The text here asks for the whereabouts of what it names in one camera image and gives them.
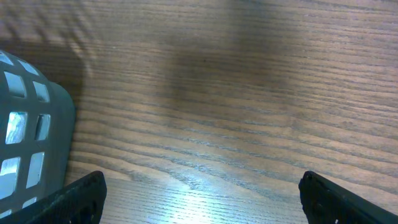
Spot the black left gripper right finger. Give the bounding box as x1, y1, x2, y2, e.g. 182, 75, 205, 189
298, 170, 397, 224

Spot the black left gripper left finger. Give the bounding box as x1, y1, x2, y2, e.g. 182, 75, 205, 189
1, 170, 107, 224

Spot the grey plastic mesh basket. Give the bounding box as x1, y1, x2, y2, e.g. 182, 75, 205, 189
1, 51, 75, 218

